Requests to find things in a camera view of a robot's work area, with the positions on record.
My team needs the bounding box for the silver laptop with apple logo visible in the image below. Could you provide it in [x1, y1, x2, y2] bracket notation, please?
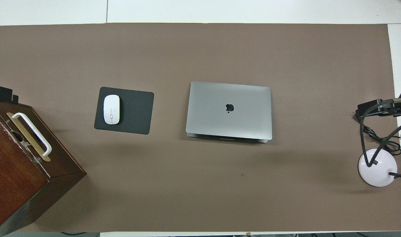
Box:
[186, 81, 273, 143]

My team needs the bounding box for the white desk lamp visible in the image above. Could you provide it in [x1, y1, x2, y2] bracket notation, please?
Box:
[358, 127, 401, 187]

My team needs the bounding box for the dark brown wooden box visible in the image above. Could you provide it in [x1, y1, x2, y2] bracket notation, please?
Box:
[0, 95, 87, 237]

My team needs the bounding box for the white computer mouse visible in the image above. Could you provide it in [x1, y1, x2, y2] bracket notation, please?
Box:
[103, 94, 121, 125]

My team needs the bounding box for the black mouse pad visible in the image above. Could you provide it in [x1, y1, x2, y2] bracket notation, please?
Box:
[94, 87, 155, 135]

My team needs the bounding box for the brown paper table mat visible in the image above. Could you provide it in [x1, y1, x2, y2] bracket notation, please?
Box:
[0, 22, 401, 234]

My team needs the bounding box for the black lamp power cord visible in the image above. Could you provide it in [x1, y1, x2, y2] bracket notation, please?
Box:
[354, 113, 401, 156]

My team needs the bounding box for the brass box handle plate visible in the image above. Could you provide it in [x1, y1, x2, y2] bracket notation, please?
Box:
[6, 112, 51, 162]

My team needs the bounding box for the white box handle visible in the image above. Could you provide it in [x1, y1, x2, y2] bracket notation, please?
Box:
[12, 112, 52, 156]

